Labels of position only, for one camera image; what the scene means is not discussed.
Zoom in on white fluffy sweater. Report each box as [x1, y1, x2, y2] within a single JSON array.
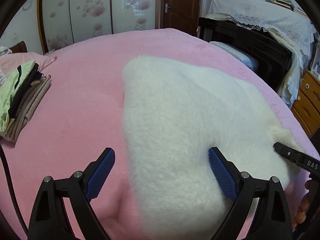
[[122, 56, 303, 239]]

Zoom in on person's right hand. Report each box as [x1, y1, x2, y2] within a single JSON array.
[[292, 180, 313, 229]]

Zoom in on yellow wooden drawer cabinet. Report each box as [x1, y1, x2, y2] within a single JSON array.
[[291, 70, 320, 138]]

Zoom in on pink bed sheet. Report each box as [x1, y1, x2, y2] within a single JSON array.
[[1, 29, 318, 239]]

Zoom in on dark wooden cabinet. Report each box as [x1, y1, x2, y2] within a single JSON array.
[[199, 17, 292, 91]]

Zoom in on white quilted cushion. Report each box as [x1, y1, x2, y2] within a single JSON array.
[[209, 41, 259, 72]]

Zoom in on beige knitted sweater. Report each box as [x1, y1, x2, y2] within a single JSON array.
[[1, 75, 52, 144]]

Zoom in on white lace cover cloth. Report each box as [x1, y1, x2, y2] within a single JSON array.
[[205, 0, 317, 108]]

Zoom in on green and black jacket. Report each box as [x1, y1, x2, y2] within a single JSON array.
[[0, 60, 39, 133]]

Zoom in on pink ruffled pillow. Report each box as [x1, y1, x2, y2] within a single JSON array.
[[0, 52, 57, 86]]

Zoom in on stack of books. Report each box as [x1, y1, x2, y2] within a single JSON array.
[[265, 0, 295, 11]]

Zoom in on dark brown wooden door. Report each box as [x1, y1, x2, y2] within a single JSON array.
[[160, 0, 201, 36]]

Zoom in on floral sliding wardrobe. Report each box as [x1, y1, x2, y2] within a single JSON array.
[[37, 0, 156, 53]]

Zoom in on black cable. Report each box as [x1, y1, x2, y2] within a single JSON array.
[[0, 143, 29, 235]]

